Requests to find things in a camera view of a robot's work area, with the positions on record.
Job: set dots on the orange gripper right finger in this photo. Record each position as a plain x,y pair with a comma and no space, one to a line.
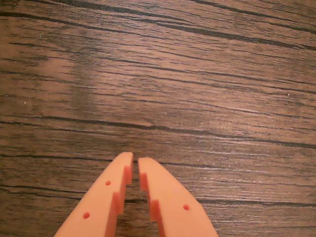
172,209

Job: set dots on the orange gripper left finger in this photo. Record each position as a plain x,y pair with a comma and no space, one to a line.
98,205

